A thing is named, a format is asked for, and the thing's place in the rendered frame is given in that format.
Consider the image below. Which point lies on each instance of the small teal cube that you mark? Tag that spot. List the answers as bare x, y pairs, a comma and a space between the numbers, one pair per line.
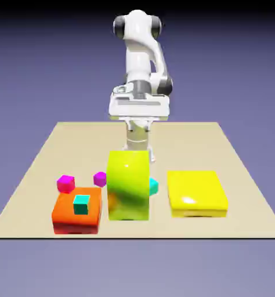
153, 186
81, 204

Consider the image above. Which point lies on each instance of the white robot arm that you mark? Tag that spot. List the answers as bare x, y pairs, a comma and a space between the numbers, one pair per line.
137, 46

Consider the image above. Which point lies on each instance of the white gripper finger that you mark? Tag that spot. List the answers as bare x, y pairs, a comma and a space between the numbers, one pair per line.
129, 125
147, 125

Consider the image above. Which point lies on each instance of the small magenta cube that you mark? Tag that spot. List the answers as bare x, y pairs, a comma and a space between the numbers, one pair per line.
66, 183
100, 179

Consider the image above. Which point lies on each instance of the large lime green box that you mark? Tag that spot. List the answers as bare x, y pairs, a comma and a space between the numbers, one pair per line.
128, 185

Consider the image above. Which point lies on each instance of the large orange box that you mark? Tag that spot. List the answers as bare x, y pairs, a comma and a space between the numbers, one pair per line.
65, 213

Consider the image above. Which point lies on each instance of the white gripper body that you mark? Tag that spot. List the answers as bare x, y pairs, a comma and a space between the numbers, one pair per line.
139, 107

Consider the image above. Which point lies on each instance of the large yellow box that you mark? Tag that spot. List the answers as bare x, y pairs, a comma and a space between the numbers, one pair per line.
195, 192

